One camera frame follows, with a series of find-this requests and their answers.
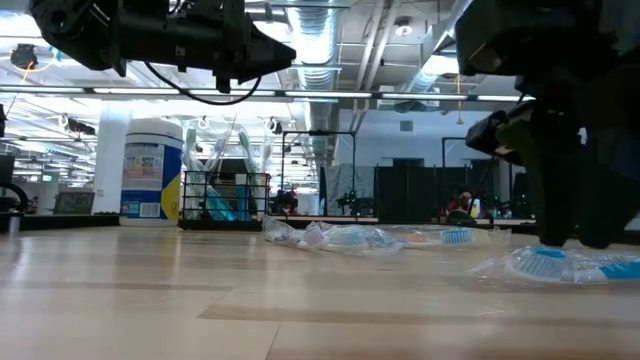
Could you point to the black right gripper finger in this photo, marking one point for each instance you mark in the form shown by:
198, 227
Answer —
555, 200
607, 210

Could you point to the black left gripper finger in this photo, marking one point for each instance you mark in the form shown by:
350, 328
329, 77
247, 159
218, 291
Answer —
270, 55

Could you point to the blue white toothbrush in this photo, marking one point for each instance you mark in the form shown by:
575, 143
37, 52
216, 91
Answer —
370, 241
221, 150
540, 267

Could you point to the green white toothbrush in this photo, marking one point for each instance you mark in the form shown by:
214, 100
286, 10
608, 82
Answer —
247, 150

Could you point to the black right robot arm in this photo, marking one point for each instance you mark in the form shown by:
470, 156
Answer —
525, 35

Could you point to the black background robot arm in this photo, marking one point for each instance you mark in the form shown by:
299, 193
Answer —
356, 202

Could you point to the long ceiling light strip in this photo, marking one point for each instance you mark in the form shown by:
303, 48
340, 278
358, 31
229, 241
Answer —
350, 94

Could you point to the person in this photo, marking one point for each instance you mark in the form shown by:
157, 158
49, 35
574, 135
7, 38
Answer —
465, 200

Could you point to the yellow hanging pendant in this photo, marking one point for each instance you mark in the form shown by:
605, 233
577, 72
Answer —
459, 120

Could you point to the white wipes canister blue label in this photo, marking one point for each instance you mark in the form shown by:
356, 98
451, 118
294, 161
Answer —
150, 170

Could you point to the white column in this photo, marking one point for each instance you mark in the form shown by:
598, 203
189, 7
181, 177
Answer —
112, 150

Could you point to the black partition screen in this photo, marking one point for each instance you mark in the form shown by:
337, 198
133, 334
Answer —
410, 190

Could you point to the red black background robot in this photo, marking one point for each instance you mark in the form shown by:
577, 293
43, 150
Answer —
287, 201

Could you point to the white paper cup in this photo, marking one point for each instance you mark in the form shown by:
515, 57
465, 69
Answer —
313, 205

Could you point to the dark laptop screen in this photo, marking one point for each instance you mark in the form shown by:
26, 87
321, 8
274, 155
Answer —
74, 202

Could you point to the black curved stand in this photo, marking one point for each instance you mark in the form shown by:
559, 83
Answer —
10, 192

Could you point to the silver ceiling air duct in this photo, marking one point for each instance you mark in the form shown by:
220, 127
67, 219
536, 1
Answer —
315, 40

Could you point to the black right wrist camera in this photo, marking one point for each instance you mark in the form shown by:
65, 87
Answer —
487, 137

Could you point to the black metal frame stand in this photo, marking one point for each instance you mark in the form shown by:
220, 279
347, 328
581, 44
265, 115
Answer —
320, 133
452, 138

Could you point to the black arched bracket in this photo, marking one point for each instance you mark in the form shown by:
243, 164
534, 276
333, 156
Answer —
460, 216

